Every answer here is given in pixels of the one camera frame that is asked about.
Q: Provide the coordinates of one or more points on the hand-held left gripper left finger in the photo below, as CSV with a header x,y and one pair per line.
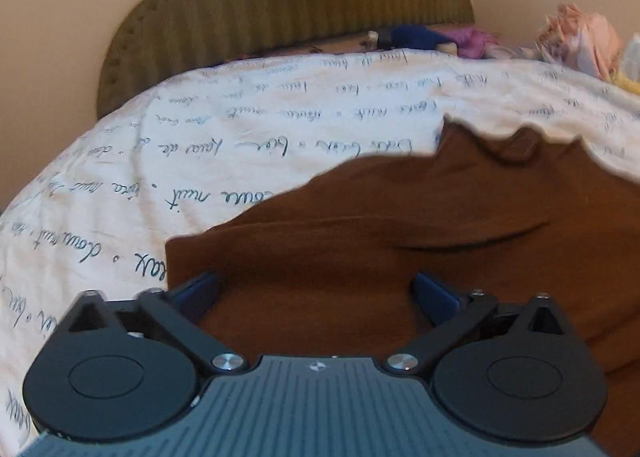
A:
x,y
196,294

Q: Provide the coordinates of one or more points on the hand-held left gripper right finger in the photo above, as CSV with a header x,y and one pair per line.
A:
x,y
436,298

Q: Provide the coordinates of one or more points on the brown garment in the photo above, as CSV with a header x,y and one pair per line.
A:
x,y
380,242

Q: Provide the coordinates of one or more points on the pink crumpled clothes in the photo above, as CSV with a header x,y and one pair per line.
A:
x,y
580,39

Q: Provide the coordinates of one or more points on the white script-printed blanket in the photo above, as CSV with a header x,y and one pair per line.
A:
x,y
150,162

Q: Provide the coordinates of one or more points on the purple cloth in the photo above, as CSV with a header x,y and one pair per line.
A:
x,y
472,42

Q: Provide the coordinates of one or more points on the dark blue cloth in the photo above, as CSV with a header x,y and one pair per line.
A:
x,y
415,36

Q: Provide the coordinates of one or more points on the small black white item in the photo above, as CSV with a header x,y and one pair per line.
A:
x,y
372,38

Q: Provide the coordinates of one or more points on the pale yellow cloth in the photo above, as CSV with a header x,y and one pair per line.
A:
x,y
629,79

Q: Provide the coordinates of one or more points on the olive wicker headboard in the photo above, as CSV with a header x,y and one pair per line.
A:
x,y
280,2

